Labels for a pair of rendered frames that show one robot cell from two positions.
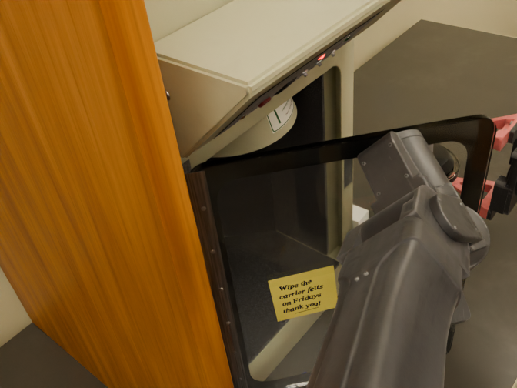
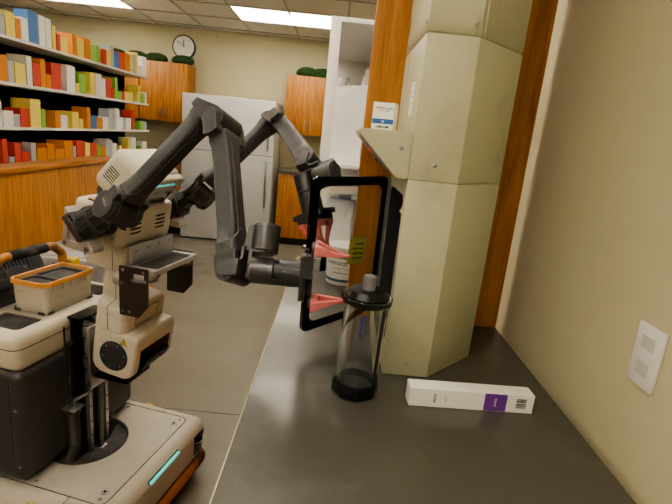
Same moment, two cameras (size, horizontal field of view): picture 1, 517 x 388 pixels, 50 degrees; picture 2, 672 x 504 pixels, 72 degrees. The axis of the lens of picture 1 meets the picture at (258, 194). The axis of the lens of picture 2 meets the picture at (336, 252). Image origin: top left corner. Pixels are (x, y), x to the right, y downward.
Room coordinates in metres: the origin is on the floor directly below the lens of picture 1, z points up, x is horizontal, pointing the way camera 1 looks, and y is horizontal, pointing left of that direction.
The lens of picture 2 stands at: (1.28, -0.97, 1.49)
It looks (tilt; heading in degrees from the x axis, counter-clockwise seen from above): 14 degrees down; 135
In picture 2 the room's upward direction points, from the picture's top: 6 degrees clockwise
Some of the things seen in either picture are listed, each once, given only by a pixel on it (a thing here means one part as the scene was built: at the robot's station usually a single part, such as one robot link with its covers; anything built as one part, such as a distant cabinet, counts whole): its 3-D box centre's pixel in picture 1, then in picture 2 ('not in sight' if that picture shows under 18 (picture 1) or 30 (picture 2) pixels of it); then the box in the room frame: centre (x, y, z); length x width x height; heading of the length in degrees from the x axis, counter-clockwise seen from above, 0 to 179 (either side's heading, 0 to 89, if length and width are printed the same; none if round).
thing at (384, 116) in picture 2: not in sight; (385, 116); (0.54, -0.12, 1.54); 0.05 x 0.05 x 0.06; 31
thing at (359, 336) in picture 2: not in sight; (360, 341); (0.66, -0.25, 1.06); 0.11 x 0.11 x 0.21
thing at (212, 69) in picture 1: (316, 43); (378, 151); (0.49, -0.07, 1.46); 0.32 x 0.11 x 0.10; 136
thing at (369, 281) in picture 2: not in sight; (368, 290); (0.67, -0.25, 1.18); 0.09 x 0.09 x 0.07
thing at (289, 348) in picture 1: (344, 280); (345, 250); (0.43, -0.09, 1.19); 0.30 x 0.01 x 0.40; 95
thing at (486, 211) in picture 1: (481, 182); (323, 292); (0.60, -0.32, 1.16); 0.09 x 0.07 x 0.07; 46
